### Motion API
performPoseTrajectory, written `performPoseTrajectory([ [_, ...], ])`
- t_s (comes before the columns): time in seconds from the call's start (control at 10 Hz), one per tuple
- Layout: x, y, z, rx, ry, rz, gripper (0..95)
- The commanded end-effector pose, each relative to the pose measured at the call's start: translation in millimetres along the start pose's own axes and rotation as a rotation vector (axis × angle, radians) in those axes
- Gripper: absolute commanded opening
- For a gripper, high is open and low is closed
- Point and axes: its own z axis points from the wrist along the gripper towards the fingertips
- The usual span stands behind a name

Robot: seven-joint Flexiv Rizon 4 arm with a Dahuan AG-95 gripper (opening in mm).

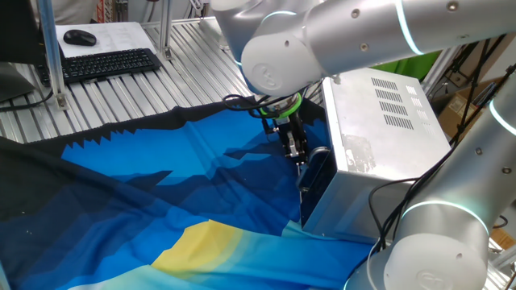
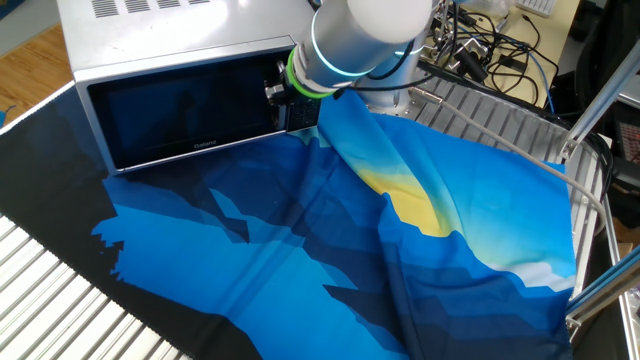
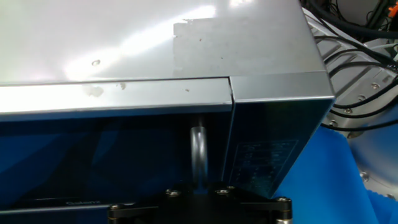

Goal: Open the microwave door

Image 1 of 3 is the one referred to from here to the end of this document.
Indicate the green backdrop cloth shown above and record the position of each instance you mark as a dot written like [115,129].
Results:
[411,66]

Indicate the black camera tripod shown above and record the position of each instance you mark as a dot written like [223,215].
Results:
[477,76]

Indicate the red and white striped bar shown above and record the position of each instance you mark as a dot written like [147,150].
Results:
[100,11]

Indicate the brown cardboard box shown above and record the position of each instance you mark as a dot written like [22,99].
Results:
[453,110]

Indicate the grey monitor stand base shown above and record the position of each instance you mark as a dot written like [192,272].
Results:
[14,82]

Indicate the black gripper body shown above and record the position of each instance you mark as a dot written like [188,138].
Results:
[296,129]

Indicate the white paper sheet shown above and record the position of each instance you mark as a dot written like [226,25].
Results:
[117,36]

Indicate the black computer keyboard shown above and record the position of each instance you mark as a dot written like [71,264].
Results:
[101,64]

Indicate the blue landscape print cloth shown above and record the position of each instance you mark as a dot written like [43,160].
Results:
[161,193]

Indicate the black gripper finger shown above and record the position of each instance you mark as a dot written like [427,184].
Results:
[305,151]
[293,145]

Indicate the horizontal aluminium frame rail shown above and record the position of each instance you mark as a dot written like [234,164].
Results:
[173,22]

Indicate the silver microwave body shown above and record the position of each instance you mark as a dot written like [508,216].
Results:
[383,137]

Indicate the black computer mouse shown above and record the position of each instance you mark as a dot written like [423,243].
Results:
[80,38]

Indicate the person in white shirt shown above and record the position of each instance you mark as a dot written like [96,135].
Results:
[68,10]

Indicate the small orange cardboard box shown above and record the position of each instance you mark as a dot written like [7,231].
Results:
[504,238]

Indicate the thick aluminium frame post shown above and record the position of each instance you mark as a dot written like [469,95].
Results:
[51,48]

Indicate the thin aluminium frame post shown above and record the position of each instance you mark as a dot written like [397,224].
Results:
[165,28]

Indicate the white rectangular metal beam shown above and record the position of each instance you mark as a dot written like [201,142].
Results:
[316,169]

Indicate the slanted aluminium frame beam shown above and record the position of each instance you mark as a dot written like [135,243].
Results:
[441,66]

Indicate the black computer monitor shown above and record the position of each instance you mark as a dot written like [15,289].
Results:
[18,28]

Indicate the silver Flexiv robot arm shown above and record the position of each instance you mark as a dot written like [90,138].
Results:
[363,36]

